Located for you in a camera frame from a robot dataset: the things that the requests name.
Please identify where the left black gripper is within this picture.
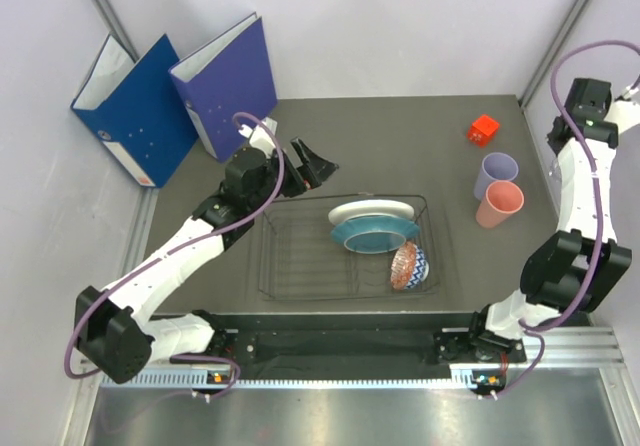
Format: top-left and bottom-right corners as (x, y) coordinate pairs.
(248, 139), (339, 212)

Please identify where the lilac plastic cup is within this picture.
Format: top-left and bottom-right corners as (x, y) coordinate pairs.
(473, 152), (519, 201)

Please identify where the pink plastic cup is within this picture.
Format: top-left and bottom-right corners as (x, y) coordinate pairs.
(476, 181), (524, 229)

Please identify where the red patterned bowl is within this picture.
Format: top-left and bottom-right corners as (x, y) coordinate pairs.
(390, 242), (417, 290)

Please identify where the clear drinking glass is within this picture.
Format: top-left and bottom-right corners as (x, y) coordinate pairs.
(548, 158), (562, 183)

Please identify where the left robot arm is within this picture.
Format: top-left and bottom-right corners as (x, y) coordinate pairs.
(73, 138), (339, 384)

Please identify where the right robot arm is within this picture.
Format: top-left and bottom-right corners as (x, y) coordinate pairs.
(466, 78), (639, 362)

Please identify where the white plate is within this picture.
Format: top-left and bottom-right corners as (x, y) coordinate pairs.
(328, 199), (415, 225)

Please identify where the red cube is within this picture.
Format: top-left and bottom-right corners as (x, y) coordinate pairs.
(466, 114), (500, 147)

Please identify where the teal plate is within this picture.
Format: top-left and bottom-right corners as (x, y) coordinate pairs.
(330, 216), (420, 254)

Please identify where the blue patterned bowl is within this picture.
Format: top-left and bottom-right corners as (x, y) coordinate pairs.
(404, 245), (430, 289)

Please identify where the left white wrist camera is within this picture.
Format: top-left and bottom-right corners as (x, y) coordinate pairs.
(239, 117), (277, 156)

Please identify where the black wire dish rack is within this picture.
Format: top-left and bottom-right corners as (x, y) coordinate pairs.
(253, 194), (440, 301)

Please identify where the purple ring binder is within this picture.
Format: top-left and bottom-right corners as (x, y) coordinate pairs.
(169, 13), (278, 163)

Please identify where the blue ring binder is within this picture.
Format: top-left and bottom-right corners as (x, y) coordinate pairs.
(71, 35), (198, 188)

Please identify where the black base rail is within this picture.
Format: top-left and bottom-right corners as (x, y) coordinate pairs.
(198, 311), (525, 368)

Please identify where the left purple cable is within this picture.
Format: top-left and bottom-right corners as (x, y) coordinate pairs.
(63, 111), (287, 380)

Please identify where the grey cable duct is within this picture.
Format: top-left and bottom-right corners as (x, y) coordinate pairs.
(134, 369), (506, 390)

